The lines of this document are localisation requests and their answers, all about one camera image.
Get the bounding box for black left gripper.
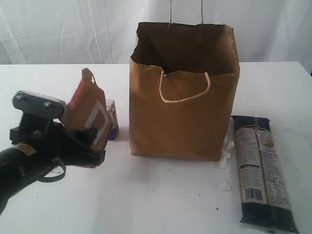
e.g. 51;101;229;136
9;113;106;168

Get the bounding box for brown snack pouch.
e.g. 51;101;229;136
61;68;113;151

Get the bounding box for white blue milk carton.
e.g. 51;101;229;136
106;99;119;140

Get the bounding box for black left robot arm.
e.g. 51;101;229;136
0;114;106;211

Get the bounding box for brown paper bag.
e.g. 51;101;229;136
128;0;241;162

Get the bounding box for white paper bits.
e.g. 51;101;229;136
223;140;235;151

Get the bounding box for white crumpled lump lower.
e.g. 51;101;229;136
218;158;228;169

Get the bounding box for white crumpled lump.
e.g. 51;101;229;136
220;151;232;159
218;158;228;169
218;180;231;191

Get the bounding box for white crumpled lump middle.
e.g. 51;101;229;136
220;151;232;159

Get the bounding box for white crumpled lump far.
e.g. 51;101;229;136
218;180;231;191

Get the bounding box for long spaghetti packet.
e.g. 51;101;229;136
232;116;299;234

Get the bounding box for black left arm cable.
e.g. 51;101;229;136
39;159;67;183

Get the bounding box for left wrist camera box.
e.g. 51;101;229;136
12;90;67;119

